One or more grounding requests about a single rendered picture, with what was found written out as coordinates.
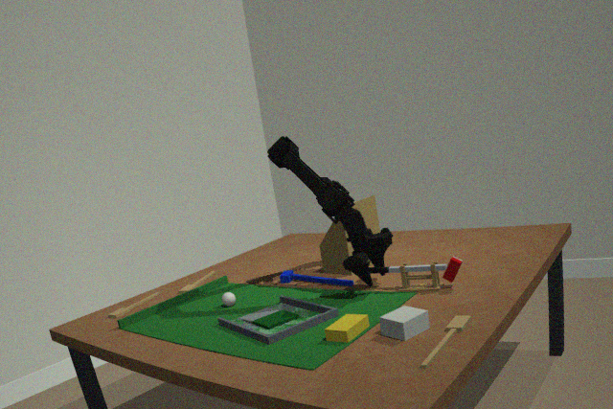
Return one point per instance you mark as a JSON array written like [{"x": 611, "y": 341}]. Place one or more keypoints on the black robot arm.
[{"x": 335, "y": 202}]

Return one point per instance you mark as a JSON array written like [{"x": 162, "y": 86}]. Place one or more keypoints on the green putting mat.
[{"x": 194, "y": 323}]

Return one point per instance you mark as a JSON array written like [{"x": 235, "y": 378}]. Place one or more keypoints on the white golf ball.
[{"x": 228, "y": 299}]

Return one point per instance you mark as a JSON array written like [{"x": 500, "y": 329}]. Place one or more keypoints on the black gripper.
[{"x": 358, "y": 263}]

